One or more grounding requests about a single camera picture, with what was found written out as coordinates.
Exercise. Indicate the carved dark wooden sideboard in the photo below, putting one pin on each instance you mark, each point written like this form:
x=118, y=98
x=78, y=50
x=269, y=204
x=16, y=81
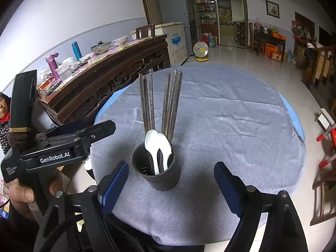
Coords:
x=84, y=95

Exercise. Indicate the grey refrigerator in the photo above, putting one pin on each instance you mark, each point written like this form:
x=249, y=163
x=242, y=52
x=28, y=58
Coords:
x=181, y=11

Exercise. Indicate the white ceramic bowl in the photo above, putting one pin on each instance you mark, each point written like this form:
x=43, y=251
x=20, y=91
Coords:
x=120, y=41

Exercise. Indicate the wooden stair railing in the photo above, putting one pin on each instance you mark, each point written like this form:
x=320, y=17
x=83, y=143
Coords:
x=319, y=66

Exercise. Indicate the white chest freezer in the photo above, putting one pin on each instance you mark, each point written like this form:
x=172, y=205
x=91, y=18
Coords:
x=176, y=41

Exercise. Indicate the dark wooden dining table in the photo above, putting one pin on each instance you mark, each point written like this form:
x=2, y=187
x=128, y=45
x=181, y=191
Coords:
x=263, y=38

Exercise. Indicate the white plastic spoon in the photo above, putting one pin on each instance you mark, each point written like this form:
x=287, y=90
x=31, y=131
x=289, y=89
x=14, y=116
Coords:
x=152, y=146
x=165, y=147

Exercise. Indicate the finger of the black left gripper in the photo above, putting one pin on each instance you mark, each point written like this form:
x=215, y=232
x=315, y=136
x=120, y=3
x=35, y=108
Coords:
x=94, y=133

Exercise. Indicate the pot with glass lid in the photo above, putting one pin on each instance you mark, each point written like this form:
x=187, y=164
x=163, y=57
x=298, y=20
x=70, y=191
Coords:
x=100, y=47

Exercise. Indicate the round electric heater fan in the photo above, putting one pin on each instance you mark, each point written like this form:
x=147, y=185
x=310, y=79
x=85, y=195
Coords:
x=201, y=50

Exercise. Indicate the black utensil holder cup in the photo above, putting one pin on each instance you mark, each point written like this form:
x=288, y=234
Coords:
x=143, y=165

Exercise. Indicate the blue thermos bottle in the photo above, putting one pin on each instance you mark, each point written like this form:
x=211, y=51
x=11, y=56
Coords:
x=76, y=50

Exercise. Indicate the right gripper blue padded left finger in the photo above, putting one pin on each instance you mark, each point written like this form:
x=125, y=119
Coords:
x=111, y=186

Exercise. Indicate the clear plastic container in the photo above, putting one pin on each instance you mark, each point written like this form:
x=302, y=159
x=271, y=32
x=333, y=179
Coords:
x=64, y=71

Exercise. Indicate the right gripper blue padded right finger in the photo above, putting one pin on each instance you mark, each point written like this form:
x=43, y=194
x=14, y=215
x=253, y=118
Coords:
x=232, y=188

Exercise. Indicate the purple water bottle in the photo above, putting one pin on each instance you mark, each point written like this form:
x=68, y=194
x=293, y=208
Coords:
x=53, y=64

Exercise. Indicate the person's left hand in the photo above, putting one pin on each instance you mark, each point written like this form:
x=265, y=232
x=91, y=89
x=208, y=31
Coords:
x=21, y=195

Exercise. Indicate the grey table cloth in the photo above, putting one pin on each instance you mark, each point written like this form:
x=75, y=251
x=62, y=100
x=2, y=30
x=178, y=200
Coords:
x=224, y=114

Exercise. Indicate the framed wall picture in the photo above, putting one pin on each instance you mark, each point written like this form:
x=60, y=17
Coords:
x=272, y=9

